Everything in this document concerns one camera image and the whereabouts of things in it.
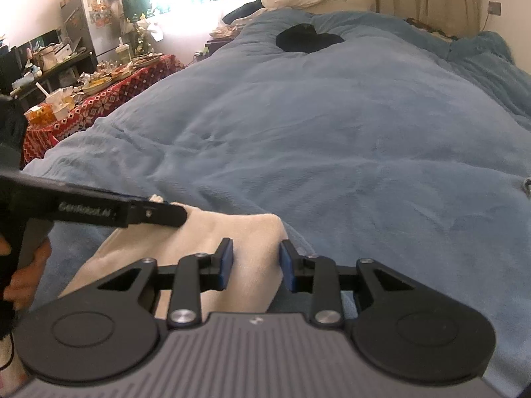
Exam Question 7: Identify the dark wooden nightstand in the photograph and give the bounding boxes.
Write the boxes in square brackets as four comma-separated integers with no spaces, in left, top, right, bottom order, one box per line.
[205,27,245,56]

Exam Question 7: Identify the cream knit vest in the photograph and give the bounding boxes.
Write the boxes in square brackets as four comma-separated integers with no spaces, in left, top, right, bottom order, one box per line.
[58,194,316,313]

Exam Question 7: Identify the yellow bowl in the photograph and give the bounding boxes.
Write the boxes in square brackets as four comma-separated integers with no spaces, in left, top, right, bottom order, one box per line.
[81,77,113,95]

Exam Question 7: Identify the dark storage shelf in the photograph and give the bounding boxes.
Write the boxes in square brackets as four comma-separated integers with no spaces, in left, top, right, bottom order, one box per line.
[0,29,98,100]

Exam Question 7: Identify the silver fridge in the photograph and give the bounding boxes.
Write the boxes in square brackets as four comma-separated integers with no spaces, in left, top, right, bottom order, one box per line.
[61,0,125,65]

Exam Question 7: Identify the white flower bouquet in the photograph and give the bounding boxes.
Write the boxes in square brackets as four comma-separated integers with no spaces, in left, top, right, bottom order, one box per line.
[135,14,164,56]

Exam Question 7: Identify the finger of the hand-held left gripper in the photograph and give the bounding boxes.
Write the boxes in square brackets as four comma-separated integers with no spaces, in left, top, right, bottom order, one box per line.
[124,199,188,228]

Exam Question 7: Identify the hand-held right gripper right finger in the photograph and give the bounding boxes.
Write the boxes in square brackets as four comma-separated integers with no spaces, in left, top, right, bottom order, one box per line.
[280,239,417,327]

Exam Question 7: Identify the dark blue pillow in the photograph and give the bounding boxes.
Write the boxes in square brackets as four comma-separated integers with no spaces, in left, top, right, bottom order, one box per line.
[222,0,266,26]

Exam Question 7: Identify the red patterned tablecloth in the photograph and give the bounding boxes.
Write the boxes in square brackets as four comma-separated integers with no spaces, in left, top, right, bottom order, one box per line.
[23,54,185,164]

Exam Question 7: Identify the person's left hand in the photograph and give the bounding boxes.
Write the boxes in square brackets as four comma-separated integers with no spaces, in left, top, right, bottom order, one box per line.
[2,242,52,311]

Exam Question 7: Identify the black cloth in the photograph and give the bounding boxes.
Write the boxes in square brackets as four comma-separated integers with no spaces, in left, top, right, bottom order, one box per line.
[276,24,346,55]

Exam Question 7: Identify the patterned pillow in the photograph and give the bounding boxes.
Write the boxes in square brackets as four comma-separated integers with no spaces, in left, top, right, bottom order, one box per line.
[404,17,459,42]

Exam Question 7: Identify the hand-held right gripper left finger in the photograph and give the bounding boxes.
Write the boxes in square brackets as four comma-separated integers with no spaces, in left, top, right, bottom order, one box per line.
[96,238,234,328]

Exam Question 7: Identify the blue fleece blanket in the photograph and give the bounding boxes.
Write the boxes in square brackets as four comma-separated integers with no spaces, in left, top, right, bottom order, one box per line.
[23,8,531,398]

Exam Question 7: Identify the green drink cup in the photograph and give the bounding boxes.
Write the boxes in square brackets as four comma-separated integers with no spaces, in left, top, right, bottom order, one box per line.
[115,37,132,65]

